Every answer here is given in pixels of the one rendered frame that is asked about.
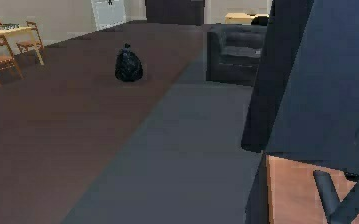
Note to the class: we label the black rubbish bag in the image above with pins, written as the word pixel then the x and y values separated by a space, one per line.
pixel 128 66

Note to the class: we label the dark grey sofa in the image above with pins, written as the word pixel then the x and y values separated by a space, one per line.
pixel 233 63

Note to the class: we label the dark brown cupboard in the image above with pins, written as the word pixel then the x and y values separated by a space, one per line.
pixel 175 11

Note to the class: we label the pale yellow table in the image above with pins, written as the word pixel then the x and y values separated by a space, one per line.
pixel 237 18

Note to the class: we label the white room door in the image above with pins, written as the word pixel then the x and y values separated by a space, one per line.
pixel 108 14

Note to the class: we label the black lump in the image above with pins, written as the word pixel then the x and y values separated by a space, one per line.
pixel 260 20

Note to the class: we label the brown wooden television stand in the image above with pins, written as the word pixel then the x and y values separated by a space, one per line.
pixel 293 193

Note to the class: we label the dark blue television set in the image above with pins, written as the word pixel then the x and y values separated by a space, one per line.
pixel 320 83

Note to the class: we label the brown wooden chair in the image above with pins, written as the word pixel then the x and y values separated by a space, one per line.
pixel 0 60
pixel 29 44

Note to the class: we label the pale wooden dining table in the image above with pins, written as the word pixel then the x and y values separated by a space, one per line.
pixel 12 32

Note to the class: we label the grey flat tray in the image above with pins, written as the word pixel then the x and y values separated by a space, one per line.
pixel 6 26

